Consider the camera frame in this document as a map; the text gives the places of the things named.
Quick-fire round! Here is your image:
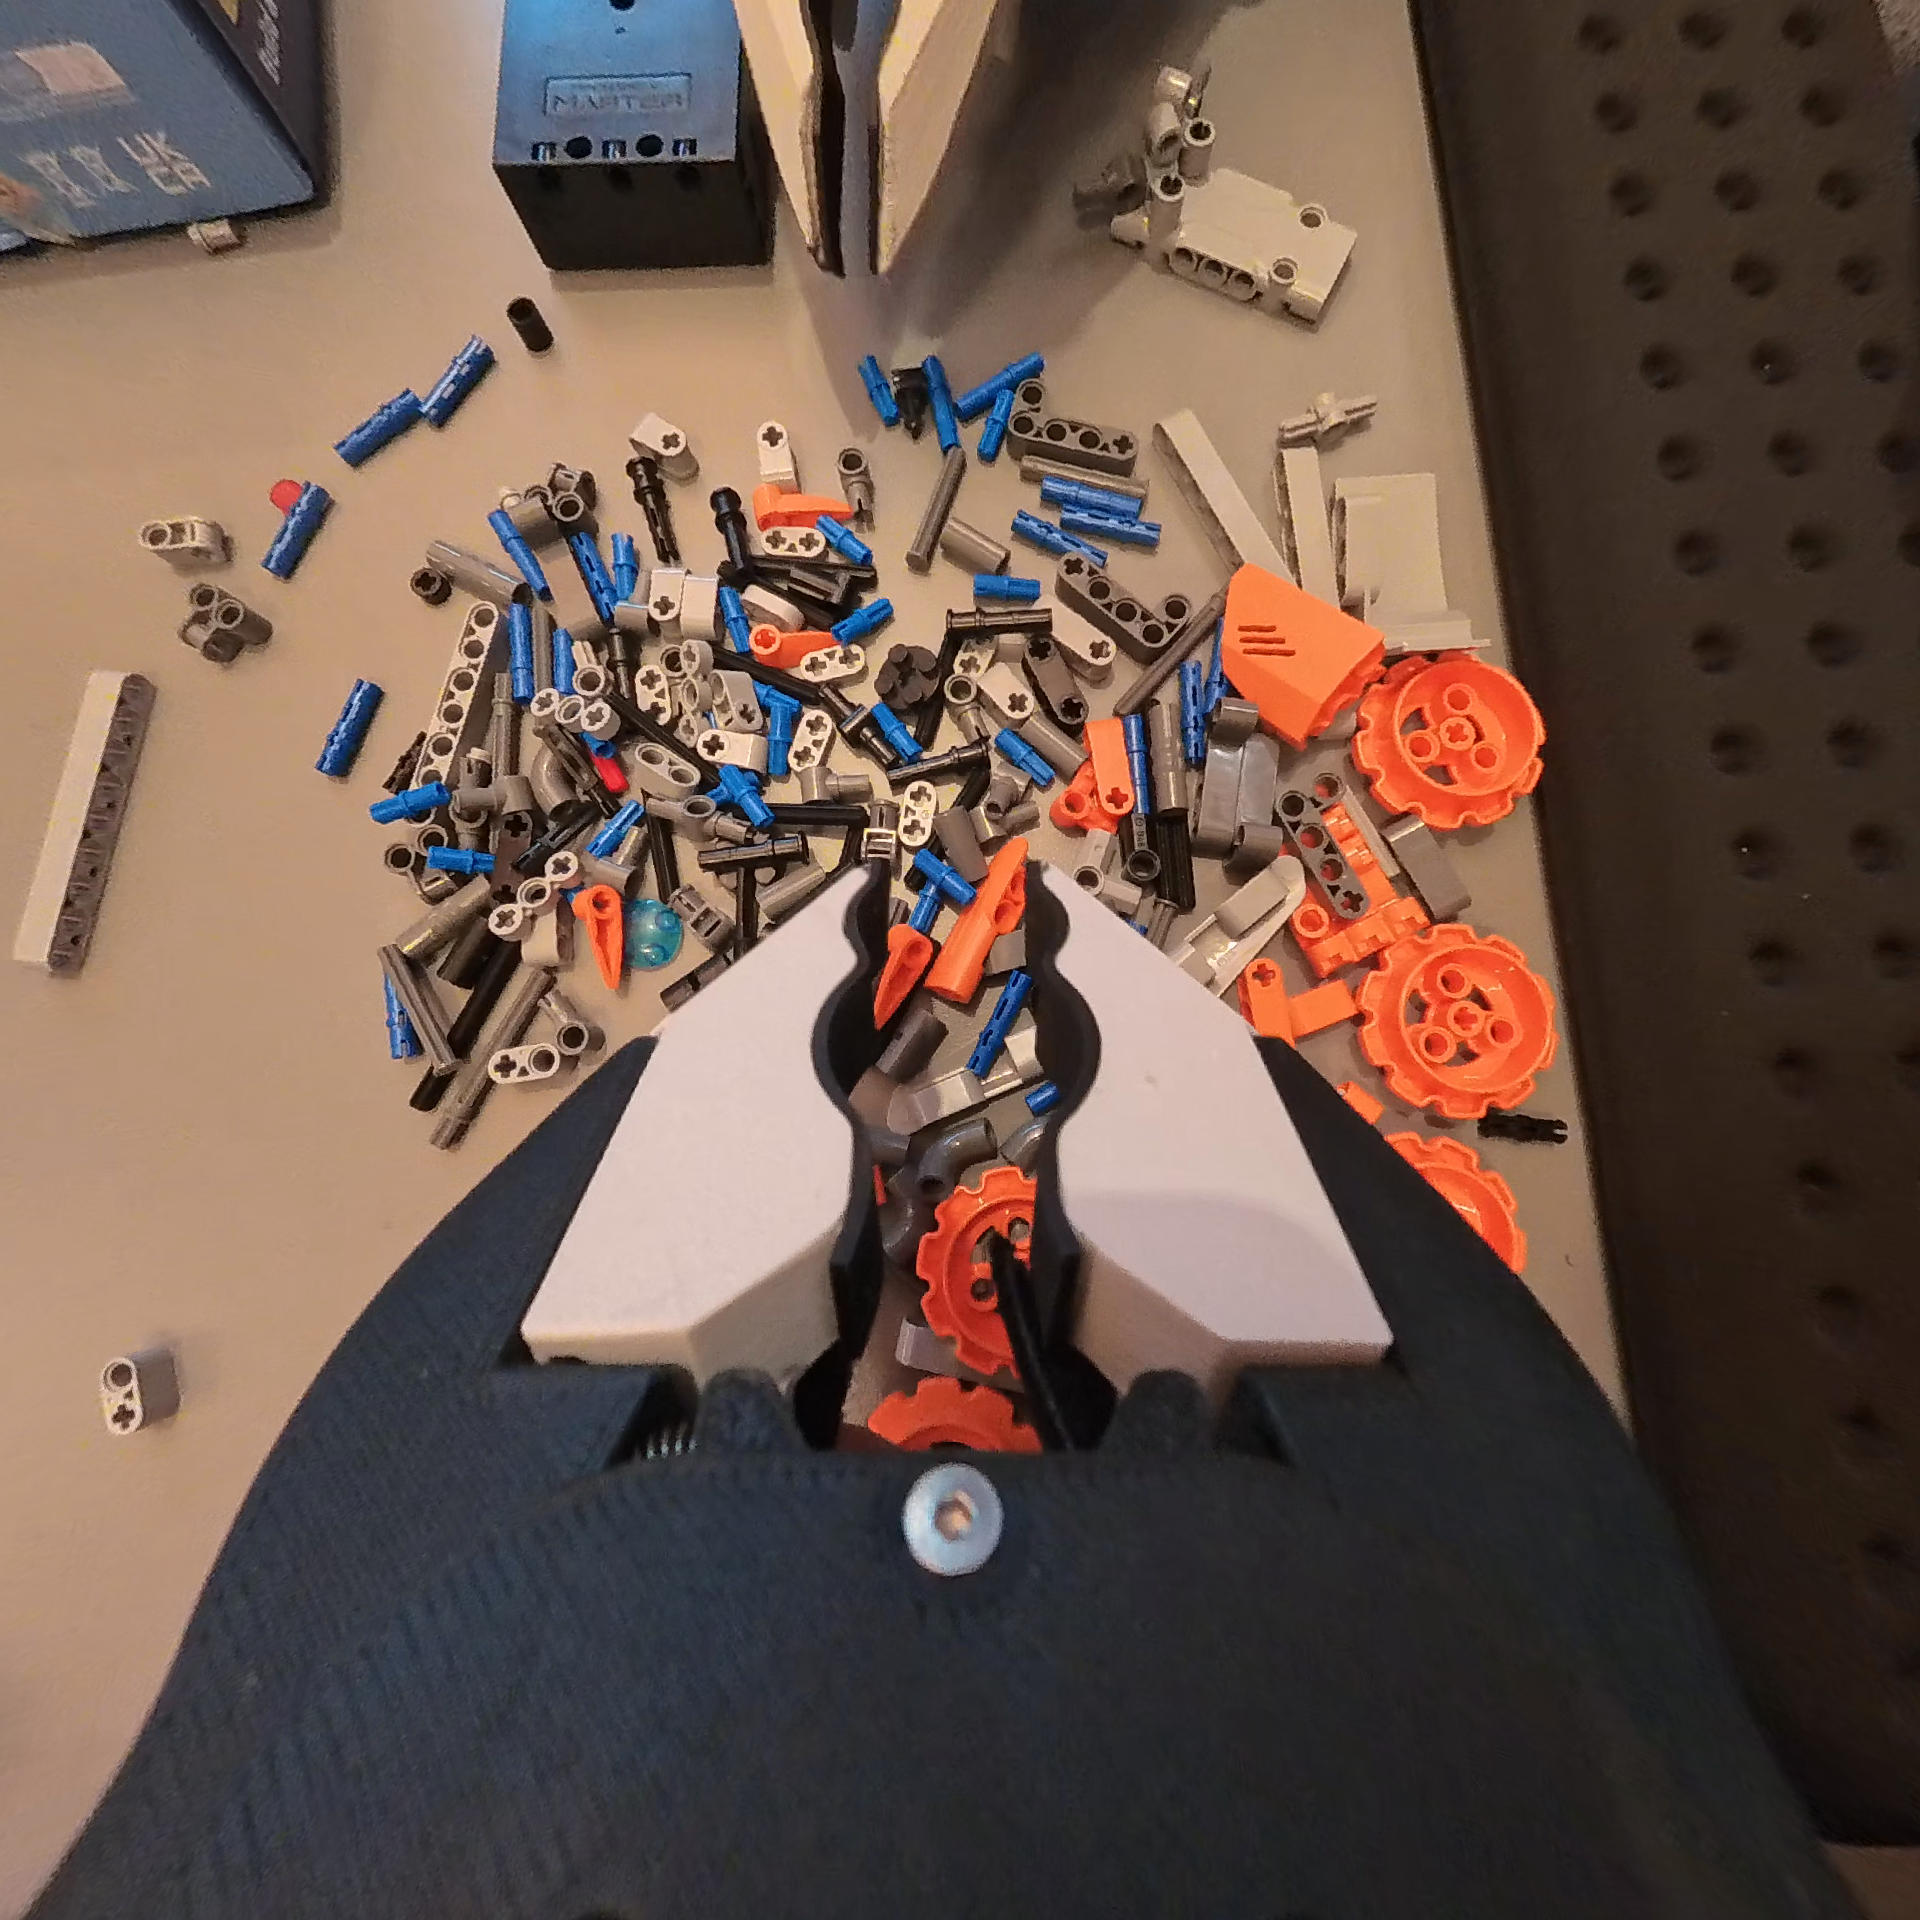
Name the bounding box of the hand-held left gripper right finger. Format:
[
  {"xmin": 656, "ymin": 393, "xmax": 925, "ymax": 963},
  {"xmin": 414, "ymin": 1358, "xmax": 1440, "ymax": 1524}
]
[{"xmin": 1024, "ymin": 862, "xmax": 1399, "ymax": 1419}]

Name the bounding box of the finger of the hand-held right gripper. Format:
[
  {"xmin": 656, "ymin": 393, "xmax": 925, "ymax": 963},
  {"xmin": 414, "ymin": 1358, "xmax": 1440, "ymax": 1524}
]
[
  {"xmin": 874, "ymin": 0, "xmax": 1040, "ymax": 281},
  {"xmin": 733, "ymin": 0, "xmax": 877, "ymax": 280}
]

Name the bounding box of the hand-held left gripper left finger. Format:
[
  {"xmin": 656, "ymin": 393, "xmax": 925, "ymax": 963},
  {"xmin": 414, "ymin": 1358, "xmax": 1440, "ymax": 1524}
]
[{"xmin": 520, "ymin": 866, "xmax": 888, "ymax": 1398}]

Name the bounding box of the black perforated motor block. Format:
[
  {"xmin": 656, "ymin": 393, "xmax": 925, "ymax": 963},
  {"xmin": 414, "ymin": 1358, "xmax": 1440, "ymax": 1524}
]
[{"xmin": 491, "ymin": 0, "xmax": 780, "ymax": 274}]

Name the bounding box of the grey panel assembly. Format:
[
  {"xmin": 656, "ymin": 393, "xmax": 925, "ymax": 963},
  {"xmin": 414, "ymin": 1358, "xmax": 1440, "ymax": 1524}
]
[{"xmin": 1071, "ymin": 62, "xmax": 1362, "ymax": 325}]

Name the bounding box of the pile of small building parts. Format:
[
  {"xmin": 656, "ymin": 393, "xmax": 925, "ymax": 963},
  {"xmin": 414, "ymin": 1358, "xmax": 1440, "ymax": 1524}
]
[{"xmin": 367, "ymin": 348, "xmax": 1574, "ymax": 1189}]

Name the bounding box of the cluster of orange wheels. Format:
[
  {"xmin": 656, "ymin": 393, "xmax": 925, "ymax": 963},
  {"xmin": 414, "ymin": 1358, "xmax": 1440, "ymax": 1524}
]
[{"xmin": 866, "ymin": 651, "xmax": 1562, "ymax": 1458}]

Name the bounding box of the small grey two-hole connector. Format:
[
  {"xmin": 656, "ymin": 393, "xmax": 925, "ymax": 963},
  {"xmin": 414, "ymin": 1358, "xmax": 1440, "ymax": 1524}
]
[{"xmin": 98, "ymin": 1345, "xmax": 184, "ymax": 1437}]

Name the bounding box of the blue robot kit box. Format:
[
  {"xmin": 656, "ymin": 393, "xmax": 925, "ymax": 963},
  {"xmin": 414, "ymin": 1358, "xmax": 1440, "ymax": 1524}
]
[{"xmin": 0, "ymin": 0, "xmax": 335, "ymax": 258}]

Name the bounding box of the long grey beam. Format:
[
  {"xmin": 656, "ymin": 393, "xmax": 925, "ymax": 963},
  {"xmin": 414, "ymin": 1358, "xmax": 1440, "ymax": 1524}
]
[{"xmin": 13, "ymin": 668, "xmax": 158, "ymax": 978}]

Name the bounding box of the grey double connector piece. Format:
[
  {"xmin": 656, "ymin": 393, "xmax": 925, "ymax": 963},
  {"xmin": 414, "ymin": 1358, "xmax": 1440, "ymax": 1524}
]
[{"xmin": 179, "ymin": 582, "xmax": 277, "ymax": 665}]

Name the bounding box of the thin black cable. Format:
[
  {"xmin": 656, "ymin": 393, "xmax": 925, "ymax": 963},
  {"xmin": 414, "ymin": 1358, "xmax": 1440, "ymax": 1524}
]
[{"xmin": 979, "ymin": 1230, "xmax": 1086, "ymax": 1452}]

